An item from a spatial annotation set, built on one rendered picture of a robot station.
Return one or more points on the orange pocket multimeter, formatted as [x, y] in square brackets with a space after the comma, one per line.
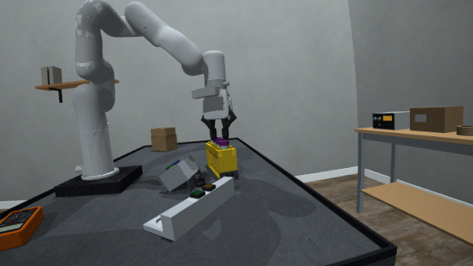
[17, 227]

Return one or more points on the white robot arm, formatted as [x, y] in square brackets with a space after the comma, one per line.
[90, 101]

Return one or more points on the small brown cardboard box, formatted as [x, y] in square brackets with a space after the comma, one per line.
[164, 140]

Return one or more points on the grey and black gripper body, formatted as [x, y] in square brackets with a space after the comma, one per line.
[217, 107]

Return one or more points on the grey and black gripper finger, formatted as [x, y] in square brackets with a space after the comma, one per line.
[211, 126]
[226, 123]

